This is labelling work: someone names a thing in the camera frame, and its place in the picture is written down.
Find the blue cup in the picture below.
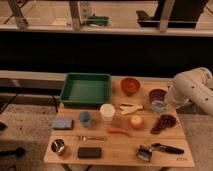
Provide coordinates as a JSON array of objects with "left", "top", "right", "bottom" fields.
[{"left": 79, "top": 111, "right": 92, "bottom": 127}]

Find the metal fork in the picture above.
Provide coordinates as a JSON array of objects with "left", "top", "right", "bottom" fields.
[{"left": 78, "top": 135, "right": 107, "bottom": 141}]

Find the green plastic tray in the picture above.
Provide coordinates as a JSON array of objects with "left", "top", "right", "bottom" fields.
[{"left": 60, "top": 73, "right": 111, "bottom": 107}]

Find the yellow apple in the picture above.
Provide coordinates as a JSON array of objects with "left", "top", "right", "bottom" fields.
[{"left": 130, "top": 115, "right": 143, "bottom": 129}]

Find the blue sponge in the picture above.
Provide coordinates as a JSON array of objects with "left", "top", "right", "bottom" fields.
[{"left": 52, "top": 118, "right": 73, "bottom": 130}]

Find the white cup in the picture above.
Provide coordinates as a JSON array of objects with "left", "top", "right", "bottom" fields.
[{"left": 100, "top": 104, "right": 115, "bottom": 123}]

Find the purple bowl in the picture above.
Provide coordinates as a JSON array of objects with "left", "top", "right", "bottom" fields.
[{"left": 149, "top": 89, "right": 166, "bottom": 103}]

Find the black handled peeler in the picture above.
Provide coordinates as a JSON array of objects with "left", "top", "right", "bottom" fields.
[{"left": 136, "top": 143, "right": 184, "bottom": 162}]

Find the black eraser block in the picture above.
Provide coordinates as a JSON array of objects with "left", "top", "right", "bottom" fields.
[{"left": 78, "top": 147, "right": 102, "bottom": 158}]

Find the orange carrot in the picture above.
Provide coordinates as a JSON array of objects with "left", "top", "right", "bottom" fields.
[{"left": 106, "top": 127, "right": 132, "bottom": 137}]

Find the banana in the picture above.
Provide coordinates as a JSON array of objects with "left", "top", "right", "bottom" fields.
[{"left": 119, "top": 104, "right": 143, "bottom": 115}]

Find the red bowl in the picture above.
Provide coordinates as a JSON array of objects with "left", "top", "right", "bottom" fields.
[{"left": 121, "top": 77, "right": 140, "bottom": 96}]

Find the blue towel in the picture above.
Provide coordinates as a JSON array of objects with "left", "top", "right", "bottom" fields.
[{"left": 151, "top": 100, "right": 166, "bottom": 113}]

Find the metal cup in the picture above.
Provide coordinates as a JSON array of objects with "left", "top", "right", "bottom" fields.
[{"left": 51, "top": 139, "right": 65, "bottom": 155}]

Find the black object on shelf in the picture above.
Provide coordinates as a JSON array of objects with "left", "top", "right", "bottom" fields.
[{"left": 136, "top": 0, "right": 209, "bottom": 28}]

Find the green box on shelf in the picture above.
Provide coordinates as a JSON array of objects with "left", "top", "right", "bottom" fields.
[{"left": 86, "top": 16, "right": 109, "bottom": 26}]

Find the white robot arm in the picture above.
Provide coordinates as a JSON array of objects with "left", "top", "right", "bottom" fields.
[{"left": 165, "top": 67, "right": 213, "bottom": 116}]

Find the purple grapes bunch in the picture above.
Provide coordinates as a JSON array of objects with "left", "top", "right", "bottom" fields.
[{"left": 150, "top": 114, "right": 177, "bottom": 135}]

